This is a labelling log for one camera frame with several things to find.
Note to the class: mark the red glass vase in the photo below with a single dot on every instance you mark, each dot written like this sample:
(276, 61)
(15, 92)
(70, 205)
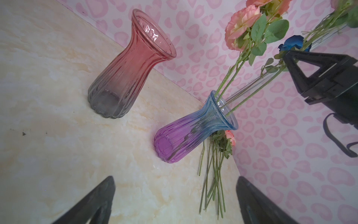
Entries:
(116, 89)

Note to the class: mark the purple blue glass vase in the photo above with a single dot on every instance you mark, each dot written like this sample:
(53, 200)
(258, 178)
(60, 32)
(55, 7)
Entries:
(177, 139)

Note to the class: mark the cream white rose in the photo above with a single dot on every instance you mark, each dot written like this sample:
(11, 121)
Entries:
(345, 14)

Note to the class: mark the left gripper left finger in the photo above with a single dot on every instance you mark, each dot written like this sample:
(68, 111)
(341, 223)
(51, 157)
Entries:
(94, 208)

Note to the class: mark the blue rose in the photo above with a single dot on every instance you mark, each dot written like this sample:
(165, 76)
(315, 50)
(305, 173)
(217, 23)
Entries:
(271, 69)

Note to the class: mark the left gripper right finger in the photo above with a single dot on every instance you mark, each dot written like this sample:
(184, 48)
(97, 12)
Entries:
(257, 208)

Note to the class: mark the pink rose spray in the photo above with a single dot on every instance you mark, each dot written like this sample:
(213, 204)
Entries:
(249, 31)

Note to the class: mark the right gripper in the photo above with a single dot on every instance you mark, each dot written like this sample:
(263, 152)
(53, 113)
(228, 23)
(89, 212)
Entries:
(330, 79)

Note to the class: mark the pile of pink flowers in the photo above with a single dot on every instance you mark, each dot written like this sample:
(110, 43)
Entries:
(216, 149)

